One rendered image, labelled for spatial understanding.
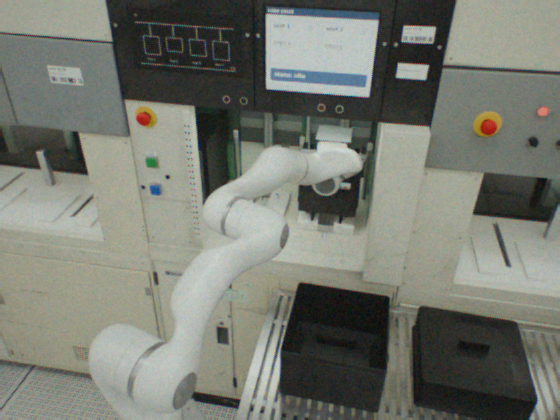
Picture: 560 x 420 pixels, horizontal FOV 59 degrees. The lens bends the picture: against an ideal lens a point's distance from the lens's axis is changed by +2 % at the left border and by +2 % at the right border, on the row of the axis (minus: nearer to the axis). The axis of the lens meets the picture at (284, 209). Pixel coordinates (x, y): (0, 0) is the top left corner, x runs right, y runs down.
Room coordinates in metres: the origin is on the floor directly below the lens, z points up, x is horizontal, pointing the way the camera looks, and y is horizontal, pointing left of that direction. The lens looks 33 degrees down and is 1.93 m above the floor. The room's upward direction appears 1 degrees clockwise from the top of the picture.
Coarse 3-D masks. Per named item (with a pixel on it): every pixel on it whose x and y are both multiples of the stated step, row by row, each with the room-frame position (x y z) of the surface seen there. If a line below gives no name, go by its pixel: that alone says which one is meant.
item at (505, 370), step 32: (416, 320) 1.08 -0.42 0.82; (448, 320) 1.05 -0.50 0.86; (480, 320) 1.05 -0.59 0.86; (512, 320) 1.06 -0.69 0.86; (416, 352) 0.97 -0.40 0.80; (448, 352) 0.93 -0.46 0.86; (480, 352) 0.93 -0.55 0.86; (512, 352) 0.93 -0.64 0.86; (416, 384) 0.88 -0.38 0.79; (448, 384) 0.82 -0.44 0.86; (480, 384) 0.83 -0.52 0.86; (512, 384) 0.83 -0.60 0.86; (480, 416) 0.80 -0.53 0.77; (512, 416) 0.79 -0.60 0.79
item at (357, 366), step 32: (320, 288) 1.11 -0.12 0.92; (288, 320) 0.96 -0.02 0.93; (320, 320) 1.10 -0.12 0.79; (352, 320) 1.09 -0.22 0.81; (384, 320) 1.06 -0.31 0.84; (288, 352) 0.85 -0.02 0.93; (320, 352) 0.99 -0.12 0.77; (352, 352) 1.00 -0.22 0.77; (384, 352) 0.90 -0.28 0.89; (288, 384) 0.85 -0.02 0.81; (320, 384) 0.83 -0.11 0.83; (352, 384) 0.82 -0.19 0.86
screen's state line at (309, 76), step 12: (276, 72) 1.30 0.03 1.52; (288, 72) 1.29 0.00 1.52; (300, 72) 1.29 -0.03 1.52; (312, 72) 1.28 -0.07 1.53; (324, 72) 1.28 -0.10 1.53; (336, 72) 1.27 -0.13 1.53; (324, 84) 1.28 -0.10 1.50; (336, 84) 1.27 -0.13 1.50; (348, 84) 1.27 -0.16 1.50; (360, 84) 1.26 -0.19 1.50
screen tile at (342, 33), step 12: (324, 24) 1.28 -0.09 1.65; (336, 24) 1.28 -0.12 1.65; (348, 24) 1.27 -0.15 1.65; (360, 24) 1.27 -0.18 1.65; (324, 36) 1.28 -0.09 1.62; (336, 36) 1.27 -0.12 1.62; (348, 36) 1.27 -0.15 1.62; (360, 36) 1.26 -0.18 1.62; (360, 48) 1.26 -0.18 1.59; (324, 60) 1.28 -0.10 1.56; (336, 60) 1.27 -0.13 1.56; (348, 60) 1.27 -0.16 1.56; (360, 60) 1.26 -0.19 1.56
